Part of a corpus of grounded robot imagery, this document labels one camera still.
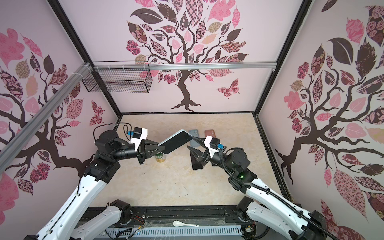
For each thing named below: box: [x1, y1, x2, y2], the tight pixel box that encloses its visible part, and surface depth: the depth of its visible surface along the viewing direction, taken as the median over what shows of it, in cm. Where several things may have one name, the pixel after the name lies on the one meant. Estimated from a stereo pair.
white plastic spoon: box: [173, 220, 200, 227], surface depth 72 cm
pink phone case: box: [204, 129, 216, 138], surface depth 112 cm
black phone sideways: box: [190, 151, 204, 170], surface depth 92 cm
